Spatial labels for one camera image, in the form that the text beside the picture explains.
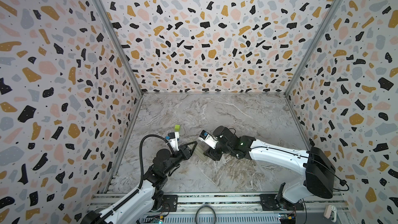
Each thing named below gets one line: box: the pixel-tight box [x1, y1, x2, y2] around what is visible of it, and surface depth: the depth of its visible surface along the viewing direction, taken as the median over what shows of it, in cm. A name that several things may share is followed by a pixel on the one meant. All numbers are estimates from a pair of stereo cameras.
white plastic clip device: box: [323, 204, 337, 223], surface depth 72 cm
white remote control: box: [193, 143, 209, 162], surface depth 78 cm
